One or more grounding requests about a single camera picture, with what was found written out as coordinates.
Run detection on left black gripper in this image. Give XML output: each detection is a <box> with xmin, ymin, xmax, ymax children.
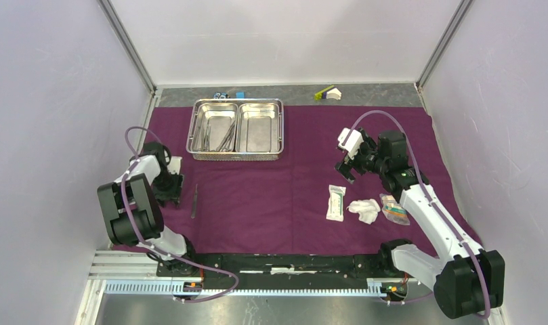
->
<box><xmin>152</xmin><ymin>170</ymin><xmax>184</xmax><ymax>208</ymax></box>

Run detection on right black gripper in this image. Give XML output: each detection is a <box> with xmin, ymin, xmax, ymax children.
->
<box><xmin>334</xmin><ymin>135</ymin><xmax>387</xmax><ymax>183</ymax></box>

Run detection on steel scalpel handle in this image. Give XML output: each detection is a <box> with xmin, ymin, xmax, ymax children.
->
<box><xmin>190</xmin><ymin>184</ymin><xmax>198</xmax><ymax>219</ymax></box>

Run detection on white suture packet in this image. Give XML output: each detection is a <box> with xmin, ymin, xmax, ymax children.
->
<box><xmin>326</xmin><ymin>185</ymin><xmax>346</xmax><ymax>222</ymax></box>

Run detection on white gauze wad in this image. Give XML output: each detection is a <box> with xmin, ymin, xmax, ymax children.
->
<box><xmin>347</xmin><ymin>199</ymin><xmax>381</xmax><ymax>225</ymax></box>

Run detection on clear bag of supplies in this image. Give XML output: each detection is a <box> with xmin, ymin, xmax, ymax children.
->
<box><xmin>380</xmin><ymin>194</ymin><xmax>410</xmax><ymax>226</ymax></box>

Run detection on steel surgical tray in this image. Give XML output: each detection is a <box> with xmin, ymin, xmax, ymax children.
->
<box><xmin>186</xmin><ymin>98</ymin><xmax>284</xmax><ymax>161</ymax></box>

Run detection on purple cloth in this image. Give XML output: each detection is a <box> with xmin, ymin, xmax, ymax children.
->
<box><xmin>149</xmin><ymin>106</ymin><xmax>475</xmax><ymax>255</ymax></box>

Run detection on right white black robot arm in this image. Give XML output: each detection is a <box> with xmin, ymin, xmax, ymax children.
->
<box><xmin>335</xmin><ymin>128</ymin><xmax>505</xmax><ymax>319</ymax></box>

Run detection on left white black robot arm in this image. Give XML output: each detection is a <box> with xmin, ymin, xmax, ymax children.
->
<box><xmin>97</xmin><ymin>142</ymin><xmax>199</xmax><ymax>276</ymax></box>

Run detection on steel surgical instruments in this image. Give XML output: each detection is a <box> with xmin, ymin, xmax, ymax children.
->
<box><xmin>201</xmin><ymin>118</ymin><xmax>236</xmax><ymax>152</ymax></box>

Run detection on green white toy block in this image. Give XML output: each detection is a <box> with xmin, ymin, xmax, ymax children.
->
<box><xmin>314</xmin><ymin>85</ymin><xmax>342</xmax><ymax>101</ymax></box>

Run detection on black blue toy car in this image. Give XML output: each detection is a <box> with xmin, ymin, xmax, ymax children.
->
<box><xmin>213</xmin><ymin>92</ymin><xmax>230</xmax><ymax>99</ymax></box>

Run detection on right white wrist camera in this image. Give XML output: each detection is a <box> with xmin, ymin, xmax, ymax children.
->
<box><xmin>337</xmin><ymin>128</ymin><xmax>363</xmax><ymax>160</ymax></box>

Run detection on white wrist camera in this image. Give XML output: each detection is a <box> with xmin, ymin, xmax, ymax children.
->
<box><xmin>167</xmin><ymin>156</ymin><xmax>182</xmax><ymax>175</ymax></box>
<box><xmin>337</xmin><ymin>128</ymin><xmax>363</xmax><ymax>160</ymax></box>

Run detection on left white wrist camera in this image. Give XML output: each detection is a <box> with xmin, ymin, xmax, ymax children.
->
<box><xmin>167</xmin><ymin>156</ymin><xmax>182</xmax><ymax>175</ymax></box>

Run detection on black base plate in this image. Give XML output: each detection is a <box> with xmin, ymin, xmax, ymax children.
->
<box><xmin>156</xmin><ymin>249</ymin><xmax>423</xmax><ymax>278</ymax></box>

